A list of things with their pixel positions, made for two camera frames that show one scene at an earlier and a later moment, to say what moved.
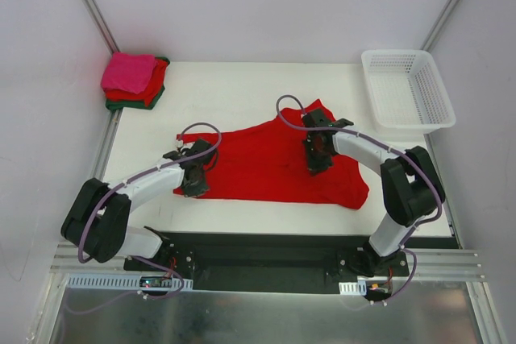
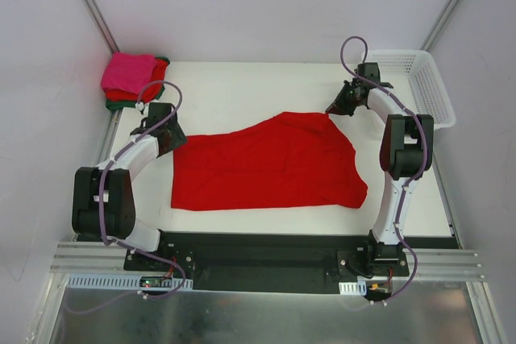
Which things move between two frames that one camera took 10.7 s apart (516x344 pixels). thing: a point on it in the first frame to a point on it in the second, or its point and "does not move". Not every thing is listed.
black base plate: [270, 262] does not move
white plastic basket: [405, 91] does not move
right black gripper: [317, 155] to [345, 97]
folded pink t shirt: [131, 72] does not move
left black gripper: [196, 180] to [172, 139]
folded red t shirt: [150, 92] does not move
